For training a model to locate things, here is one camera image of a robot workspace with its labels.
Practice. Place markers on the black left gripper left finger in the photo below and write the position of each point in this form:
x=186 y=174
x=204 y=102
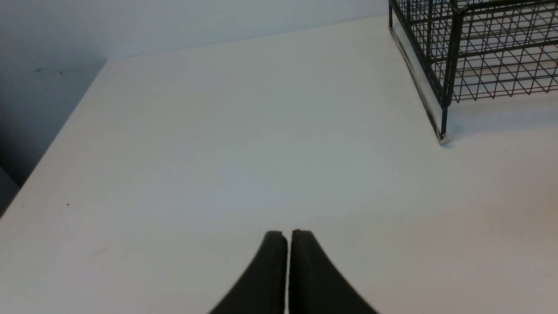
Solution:
x=261 y=288

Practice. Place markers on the black wire mesh rack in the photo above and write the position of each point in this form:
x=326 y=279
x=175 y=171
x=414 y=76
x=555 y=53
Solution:
x=461 y=50

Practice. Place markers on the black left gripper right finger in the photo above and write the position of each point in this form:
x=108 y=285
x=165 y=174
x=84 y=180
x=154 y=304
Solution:
x=315 y=284

